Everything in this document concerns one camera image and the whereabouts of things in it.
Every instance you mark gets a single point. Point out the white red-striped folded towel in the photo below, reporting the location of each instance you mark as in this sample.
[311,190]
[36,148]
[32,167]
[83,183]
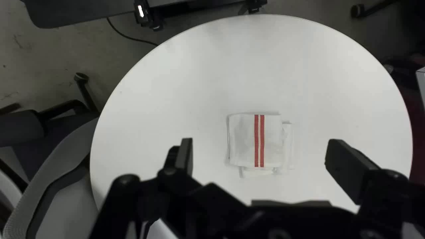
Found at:
[258,143]

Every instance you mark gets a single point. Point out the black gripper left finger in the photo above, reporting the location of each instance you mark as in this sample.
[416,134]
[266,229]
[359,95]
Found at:
[180,158]

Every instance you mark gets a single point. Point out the grey office chair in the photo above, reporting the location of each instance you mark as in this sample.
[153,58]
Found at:
[46,188]

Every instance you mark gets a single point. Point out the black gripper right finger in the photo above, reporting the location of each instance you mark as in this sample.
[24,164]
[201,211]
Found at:
[354,171]

